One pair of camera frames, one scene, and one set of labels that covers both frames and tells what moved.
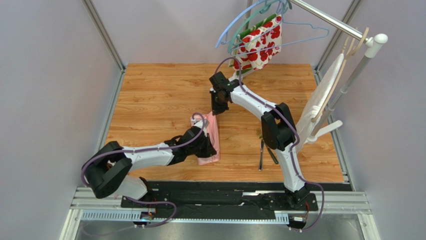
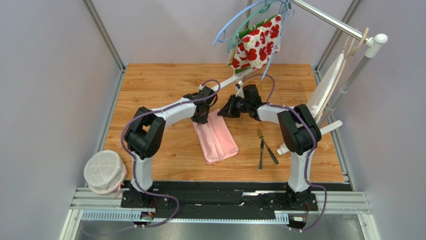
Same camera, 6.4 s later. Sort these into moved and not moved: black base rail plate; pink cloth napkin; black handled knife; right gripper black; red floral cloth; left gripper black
Moved: right gripper black; left gripper black; pink cloth napkin
Not moved: black base rail plate; red floral cloth; black handled knife
